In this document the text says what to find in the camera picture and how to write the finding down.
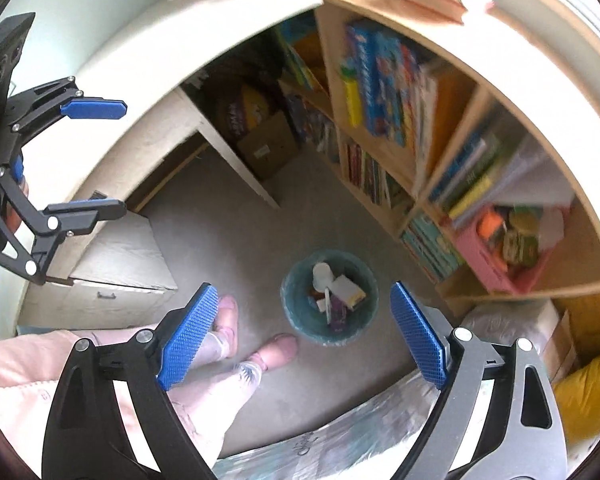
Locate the row of thin upright books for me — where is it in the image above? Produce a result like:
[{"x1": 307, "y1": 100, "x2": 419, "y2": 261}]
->
[{"x1": 340, "y1": 140, "x2": 413, "y2": 208}]

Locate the white and tan card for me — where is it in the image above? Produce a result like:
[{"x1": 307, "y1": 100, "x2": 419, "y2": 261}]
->
[{"x1": 330, "y1": 274, "x2": 367, "y2": 311}]

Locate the person's leg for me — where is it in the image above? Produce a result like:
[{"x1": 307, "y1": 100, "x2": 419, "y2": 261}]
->
[
  {"x1": 195, "y1": 295, "x2": 239, "y2": 366},
  {"x1": 167, "y1": 332, "x2": 298, "y2": 461}
]

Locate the yellow box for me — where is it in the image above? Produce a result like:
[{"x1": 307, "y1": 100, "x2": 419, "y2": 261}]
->
[{"x1": 344, "y1": 72, "x2": 363, "y2": 128}]

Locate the dark green waste bin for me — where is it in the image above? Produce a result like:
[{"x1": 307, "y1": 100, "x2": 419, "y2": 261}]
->
[{"x1": 280, "y1": 249, "x2": 380, "y2": 347}]

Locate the orange item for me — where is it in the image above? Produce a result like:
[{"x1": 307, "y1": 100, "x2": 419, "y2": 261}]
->
[{"x1": 480, "y1": 210, "x2": 506, "y2": 238}]

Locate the dark and yellow bag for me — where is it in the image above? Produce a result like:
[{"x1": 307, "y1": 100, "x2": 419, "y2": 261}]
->
[{"x1": 215, "y1": 82, "x2": 273, "y2": 143}]

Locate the white desk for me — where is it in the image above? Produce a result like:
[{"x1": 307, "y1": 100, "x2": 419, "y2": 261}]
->
[{"x1": 15, "y1": 0, "x2": 326, "y2": 281}]

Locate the grey swirl-patterned blanket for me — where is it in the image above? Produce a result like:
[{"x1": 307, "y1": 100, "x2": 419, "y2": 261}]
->
[{"x1": 460, "y1": 300, "x2": 556, "y2": 361}]

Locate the white cup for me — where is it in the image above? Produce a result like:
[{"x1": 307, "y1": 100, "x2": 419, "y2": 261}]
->
[{"x1": 312, "y1": 261, "x2": 335, "y2": 293}]

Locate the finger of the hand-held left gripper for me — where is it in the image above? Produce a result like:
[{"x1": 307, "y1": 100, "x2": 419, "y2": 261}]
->
[
  {"x1": 0, "y1": 166, "x2": 127, "y2": 287},
  {"x1": 5, "y1": 76, "x2": 128, "y2": 148}
]

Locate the pink plastic basket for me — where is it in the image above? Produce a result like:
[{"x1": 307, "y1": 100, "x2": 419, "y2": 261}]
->
[{"x1": 452, "y1": 205, "x2": 566, "y2": 295}]

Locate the yellow cushion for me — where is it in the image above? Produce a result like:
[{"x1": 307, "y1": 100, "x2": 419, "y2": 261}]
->
[{"x1": 552, "y1": 345, "x2": 600, "y2": 443}]

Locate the brown cardboard box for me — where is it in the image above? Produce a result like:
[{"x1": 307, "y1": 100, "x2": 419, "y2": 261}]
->
[{"x1": 236, "y1": 110, "x2": 301, "y2": 181}]

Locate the white drawer unit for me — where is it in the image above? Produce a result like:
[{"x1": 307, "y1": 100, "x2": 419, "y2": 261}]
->
[{"x1": 20, "y1": 207, "x2": 181, "y2": 333}]

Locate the row of tall upright books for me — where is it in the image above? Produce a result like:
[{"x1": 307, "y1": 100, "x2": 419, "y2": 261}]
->
[{"x1": 427, "y1": 125, "x2": 576, "y2": 231}]

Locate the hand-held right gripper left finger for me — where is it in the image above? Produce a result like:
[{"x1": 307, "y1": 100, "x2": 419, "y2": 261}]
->
[{"x1": 40, "y1": 282, "x2": 221, "y2": 480}]

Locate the person's left leg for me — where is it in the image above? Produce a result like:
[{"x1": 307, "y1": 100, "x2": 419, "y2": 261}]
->
[{"x1": 195, "y1": 295, "x2": 239, "y2": 366}]

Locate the person's right leg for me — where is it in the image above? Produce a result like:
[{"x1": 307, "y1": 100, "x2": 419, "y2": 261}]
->
[{"x1": 167, "y1": 332, "x2": 298, "y2": 461}]

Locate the stack of flat blue books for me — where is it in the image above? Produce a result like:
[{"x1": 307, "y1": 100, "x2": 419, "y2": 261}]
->
[{"x1": 400, "y1": 210, "x2": 466, "y2": 283}]

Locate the teal printed cloth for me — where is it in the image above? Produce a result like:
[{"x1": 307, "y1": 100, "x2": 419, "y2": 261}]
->
[{"x1": 212, "y1": 370, "x2": 443, "y2": 480}]

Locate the row of colourful game boxes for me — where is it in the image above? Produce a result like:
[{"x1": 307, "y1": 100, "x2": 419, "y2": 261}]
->
[{"x1": 342, "y1": 20, "x2": 438, "y2": 148}]

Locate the wooden bookshelf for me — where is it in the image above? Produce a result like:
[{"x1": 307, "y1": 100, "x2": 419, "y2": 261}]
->
[{"x1": 272, "y1": 0, "x2": 600, "y2": 306}]

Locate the row of small books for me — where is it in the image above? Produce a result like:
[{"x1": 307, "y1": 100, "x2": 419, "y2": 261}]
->
[{"x1": 285, "y1": 92, "x2": 341, "y2": 161}]

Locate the person's pink clothing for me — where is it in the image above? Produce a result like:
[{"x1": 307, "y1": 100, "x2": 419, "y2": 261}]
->
[{"x1": 0, "y1": 327, "x2": 146, "y2": 461}]

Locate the green and white pack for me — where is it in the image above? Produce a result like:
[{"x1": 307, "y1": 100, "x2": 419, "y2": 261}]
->
[{"x1": 502, "y1": 232, "x2": 540, "y2": 266}]

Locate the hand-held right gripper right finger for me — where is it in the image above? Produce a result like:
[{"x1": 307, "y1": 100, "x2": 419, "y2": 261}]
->
[{"x1": 390, "y1": 281, "x2": 570, "y2": 480}]

